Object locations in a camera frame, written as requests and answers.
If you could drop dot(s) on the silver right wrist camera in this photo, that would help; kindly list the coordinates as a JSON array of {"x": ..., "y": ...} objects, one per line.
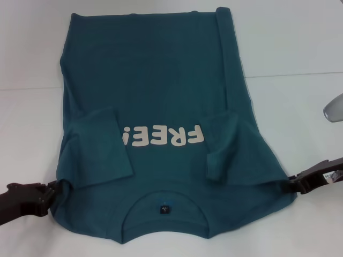
[{"x": 334, "y": 108}]

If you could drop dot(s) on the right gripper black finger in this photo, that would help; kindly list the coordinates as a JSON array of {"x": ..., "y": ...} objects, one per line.
[{"x": 292, "y": 184}]

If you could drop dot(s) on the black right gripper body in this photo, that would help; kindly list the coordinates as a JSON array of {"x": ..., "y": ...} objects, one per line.
[{"x": 321, "y": 176}]

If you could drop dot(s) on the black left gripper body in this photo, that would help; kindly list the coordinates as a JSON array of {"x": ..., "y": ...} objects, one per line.
[{"x": 24, "y": 199}]

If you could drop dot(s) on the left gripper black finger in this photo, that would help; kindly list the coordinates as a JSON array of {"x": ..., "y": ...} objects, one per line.
[{"x": 53, "y": 188}]

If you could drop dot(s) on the teal t-shirt with FREE print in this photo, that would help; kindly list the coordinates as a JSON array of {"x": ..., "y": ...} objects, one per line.
[{"x": 160, "y": 80}]

